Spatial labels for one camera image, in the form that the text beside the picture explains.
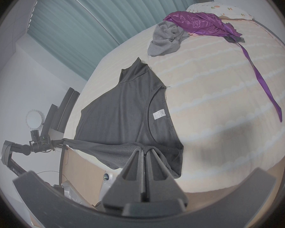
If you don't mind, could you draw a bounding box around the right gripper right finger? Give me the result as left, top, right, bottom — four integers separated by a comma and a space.
146, 148, 189, 206

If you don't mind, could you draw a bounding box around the blue-green curtain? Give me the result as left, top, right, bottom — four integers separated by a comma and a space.
27, 0, 120, 81
59, 0, 200, 44

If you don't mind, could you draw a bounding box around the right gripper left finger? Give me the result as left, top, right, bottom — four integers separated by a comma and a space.
102, 148, 144, 213

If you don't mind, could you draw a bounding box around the white printed pillow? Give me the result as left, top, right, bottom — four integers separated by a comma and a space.
186, 2, 255, 21

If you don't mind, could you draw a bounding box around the black T-shirt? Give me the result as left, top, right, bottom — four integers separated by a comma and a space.
62, 57, 184, 179

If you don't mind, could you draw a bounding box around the grey garment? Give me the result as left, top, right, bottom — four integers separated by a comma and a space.
147, 21, 190, 56

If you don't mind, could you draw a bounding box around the bed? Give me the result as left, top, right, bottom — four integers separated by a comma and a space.
59, 0, 285, 208

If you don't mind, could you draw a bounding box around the purple satin garment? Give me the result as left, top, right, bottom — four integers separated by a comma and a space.
163, 11, 283, 123

